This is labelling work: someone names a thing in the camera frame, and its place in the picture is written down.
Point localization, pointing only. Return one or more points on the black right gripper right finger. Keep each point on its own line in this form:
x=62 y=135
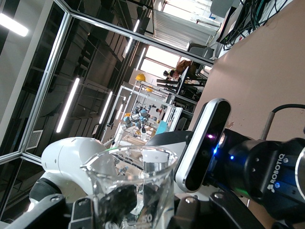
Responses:
x=190 y=214

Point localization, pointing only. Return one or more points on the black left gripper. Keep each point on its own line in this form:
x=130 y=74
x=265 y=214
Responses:
x=262 y=171

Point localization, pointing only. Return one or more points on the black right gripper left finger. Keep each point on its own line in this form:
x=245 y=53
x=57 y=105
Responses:
x=81 y=214

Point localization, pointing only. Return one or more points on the clear glass beaker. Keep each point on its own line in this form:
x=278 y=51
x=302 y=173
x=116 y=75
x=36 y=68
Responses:
x=133 y=167

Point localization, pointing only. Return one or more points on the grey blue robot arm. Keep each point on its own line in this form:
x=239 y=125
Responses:
x=137 y=118

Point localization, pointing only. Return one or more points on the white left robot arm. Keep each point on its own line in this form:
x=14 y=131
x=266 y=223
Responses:
x=66 y=157

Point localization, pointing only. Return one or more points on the white vent grille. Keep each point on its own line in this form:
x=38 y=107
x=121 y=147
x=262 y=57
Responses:
x=34 y=140

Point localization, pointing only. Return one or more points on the brown table mat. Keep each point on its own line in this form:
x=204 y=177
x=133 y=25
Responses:
x=250 y=71

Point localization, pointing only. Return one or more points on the ceiling tube light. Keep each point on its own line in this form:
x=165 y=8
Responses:
x=13 y=23
x=68 y=105
x=106 y=107

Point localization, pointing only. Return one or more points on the person in brown jacket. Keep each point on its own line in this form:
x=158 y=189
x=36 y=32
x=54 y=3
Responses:
x=184 y=66

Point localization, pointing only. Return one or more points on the yellow hard hat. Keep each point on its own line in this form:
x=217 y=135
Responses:
x=140 y=77
x=149 y=89

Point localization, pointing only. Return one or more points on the grey office chair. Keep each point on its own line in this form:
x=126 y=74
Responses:
x=202 y=51

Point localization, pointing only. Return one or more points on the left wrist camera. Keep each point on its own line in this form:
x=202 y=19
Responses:
x=205 y=148

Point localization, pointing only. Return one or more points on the aluminium frame beam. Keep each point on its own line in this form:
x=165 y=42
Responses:
x=47 y=76

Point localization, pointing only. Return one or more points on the aluminium frame post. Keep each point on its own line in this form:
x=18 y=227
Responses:
x=143 y=39

